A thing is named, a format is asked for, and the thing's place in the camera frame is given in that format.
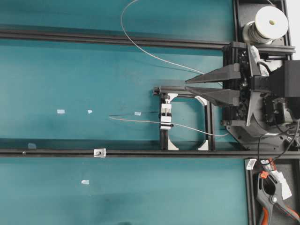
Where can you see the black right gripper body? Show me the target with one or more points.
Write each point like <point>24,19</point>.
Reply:
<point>261,97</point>

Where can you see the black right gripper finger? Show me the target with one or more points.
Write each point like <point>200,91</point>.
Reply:
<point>225,73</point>
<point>218,97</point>

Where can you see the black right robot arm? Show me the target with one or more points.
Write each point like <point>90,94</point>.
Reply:
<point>292,88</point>

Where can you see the silver metal corner fitting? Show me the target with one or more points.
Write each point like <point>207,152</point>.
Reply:
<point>99,153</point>

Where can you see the clear plastic screw bag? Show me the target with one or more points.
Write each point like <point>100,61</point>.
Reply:
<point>264,68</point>

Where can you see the white label tag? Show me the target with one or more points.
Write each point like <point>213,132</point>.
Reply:
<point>250,164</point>

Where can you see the orange black spring clamp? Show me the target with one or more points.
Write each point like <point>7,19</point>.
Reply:
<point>269,195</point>

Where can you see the white tape piece bottom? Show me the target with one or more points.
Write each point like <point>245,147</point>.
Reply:
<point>85,182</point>

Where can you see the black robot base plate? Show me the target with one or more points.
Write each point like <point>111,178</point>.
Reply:
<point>261,136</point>

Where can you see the black rectangular frame stand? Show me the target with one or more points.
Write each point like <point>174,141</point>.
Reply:
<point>192,121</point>

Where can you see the white wire clamp holder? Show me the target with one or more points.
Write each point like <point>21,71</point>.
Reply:
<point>165,111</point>

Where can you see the white wire spool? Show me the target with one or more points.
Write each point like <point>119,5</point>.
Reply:
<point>269,24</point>

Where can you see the upper black aluminium rail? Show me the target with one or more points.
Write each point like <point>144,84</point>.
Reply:
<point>142,41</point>

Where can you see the black aluminium rail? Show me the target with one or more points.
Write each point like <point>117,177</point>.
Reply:
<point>76,153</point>
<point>142,41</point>

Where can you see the clear tape piece on rail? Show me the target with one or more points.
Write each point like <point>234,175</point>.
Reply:
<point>32,146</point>

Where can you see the lower black aluminium rail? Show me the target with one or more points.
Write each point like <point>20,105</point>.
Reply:
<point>76,153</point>

